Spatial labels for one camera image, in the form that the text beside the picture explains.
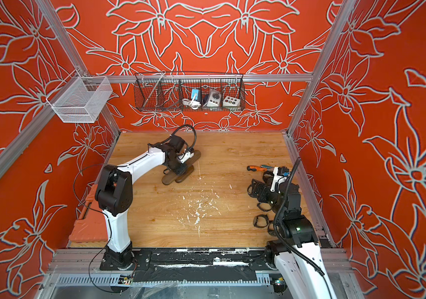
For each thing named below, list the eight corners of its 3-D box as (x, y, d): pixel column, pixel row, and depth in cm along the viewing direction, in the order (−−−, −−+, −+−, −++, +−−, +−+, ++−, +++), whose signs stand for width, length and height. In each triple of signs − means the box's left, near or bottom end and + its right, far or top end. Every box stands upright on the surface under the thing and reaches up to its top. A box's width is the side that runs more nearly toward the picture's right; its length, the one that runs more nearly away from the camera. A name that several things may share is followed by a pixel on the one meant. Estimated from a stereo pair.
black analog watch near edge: (253, 227, 83) (254, 225, 81) (252, 216, 86) (253, 214, 84) (268, 227, 83) (269, 225, 81) (266, 216, 86) (267, 214, 84)
